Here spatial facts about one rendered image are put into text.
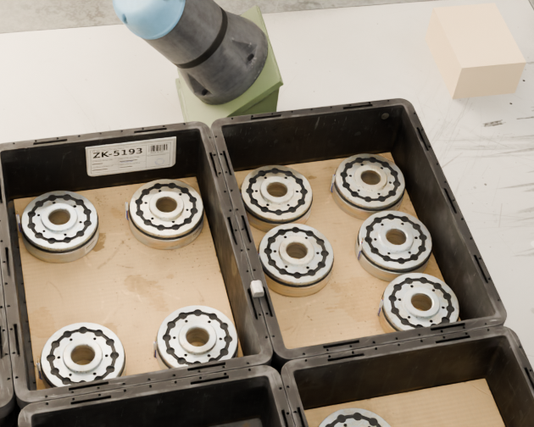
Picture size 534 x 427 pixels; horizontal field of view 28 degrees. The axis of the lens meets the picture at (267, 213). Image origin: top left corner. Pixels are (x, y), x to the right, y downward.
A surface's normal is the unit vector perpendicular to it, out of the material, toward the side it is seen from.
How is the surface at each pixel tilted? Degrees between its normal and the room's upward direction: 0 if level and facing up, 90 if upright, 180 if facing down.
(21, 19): 0
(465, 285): 90
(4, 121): 0
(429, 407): 0
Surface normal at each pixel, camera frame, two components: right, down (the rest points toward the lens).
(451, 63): -0.97, 0.11
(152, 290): 0.08, -0.63
